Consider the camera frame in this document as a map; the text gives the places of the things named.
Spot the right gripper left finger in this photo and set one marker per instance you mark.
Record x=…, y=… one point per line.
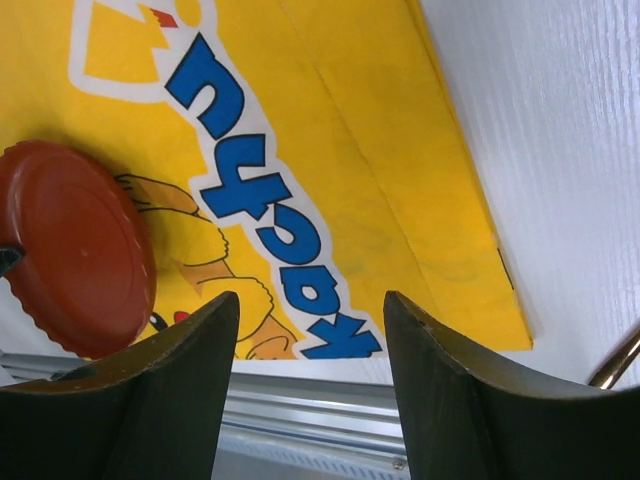
x=150, y=411

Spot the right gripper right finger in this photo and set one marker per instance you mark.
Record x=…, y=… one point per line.
x=467, y=412

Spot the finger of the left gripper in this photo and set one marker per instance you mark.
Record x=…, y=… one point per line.
x=10, y=257

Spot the red plastic plate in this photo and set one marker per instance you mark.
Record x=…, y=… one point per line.
x=88, y=275

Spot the copper fork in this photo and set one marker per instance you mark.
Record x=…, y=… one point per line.
x=617, y=362

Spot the yellow Pikachu cloth placemat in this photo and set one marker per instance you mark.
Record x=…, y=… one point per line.
x=301, y=154

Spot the aluminium mounting rail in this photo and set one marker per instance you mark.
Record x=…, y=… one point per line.
x=351, y=431

